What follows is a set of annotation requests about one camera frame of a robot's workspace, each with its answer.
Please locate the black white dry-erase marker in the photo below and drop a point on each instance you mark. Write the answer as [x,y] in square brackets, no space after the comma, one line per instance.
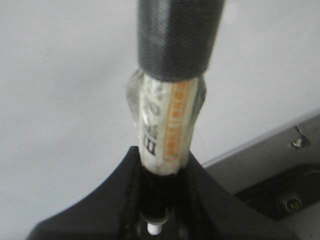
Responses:
[175,39]

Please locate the white whiteboard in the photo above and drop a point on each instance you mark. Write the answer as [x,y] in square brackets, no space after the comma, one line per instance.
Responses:
[64,65]

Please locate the metal bracket with screw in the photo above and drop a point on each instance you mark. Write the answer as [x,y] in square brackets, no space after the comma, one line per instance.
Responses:
[301,142]

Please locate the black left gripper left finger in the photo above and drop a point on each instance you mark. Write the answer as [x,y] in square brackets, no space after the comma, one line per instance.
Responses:
[111,212]

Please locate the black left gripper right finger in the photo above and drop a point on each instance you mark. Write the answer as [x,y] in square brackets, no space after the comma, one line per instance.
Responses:
[285,206]

